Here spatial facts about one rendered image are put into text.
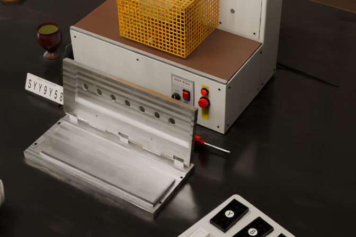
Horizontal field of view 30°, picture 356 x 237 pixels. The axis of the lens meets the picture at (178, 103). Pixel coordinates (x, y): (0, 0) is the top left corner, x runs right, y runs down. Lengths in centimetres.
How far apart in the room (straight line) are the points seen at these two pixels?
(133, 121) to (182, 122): 17
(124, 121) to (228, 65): 34
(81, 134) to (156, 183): 30
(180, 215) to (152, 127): 26
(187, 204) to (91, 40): 61
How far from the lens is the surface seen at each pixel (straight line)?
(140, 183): 180
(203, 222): 171
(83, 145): 192
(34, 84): 214
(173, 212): 175
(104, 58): 206
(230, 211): 172
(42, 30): 227
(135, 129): 186
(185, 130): 177
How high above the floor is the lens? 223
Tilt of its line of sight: 40 degrees down
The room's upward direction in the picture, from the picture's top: 1 degrees counter-clockwise
